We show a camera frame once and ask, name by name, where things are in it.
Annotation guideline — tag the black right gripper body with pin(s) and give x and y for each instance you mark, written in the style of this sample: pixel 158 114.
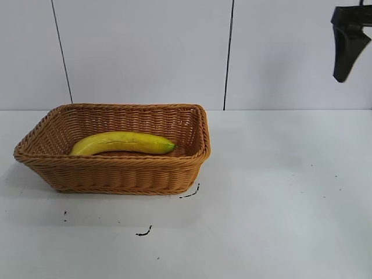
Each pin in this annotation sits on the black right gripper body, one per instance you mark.
pixel 353 17

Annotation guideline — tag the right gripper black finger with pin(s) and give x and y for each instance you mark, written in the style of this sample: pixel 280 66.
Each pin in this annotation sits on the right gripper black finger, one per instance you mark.
pixel 346 52

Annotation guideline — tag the yellow banana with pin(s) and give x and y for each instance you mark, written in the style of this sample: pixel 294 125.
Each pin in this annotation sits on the yellow banana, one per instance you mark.
pixel 122 143

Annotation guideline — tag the woven tan wicker basket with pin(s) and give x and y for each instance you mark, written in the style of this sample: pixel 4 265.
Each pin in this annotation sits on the woven tan wicker basket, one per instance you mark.
pixel 122 174

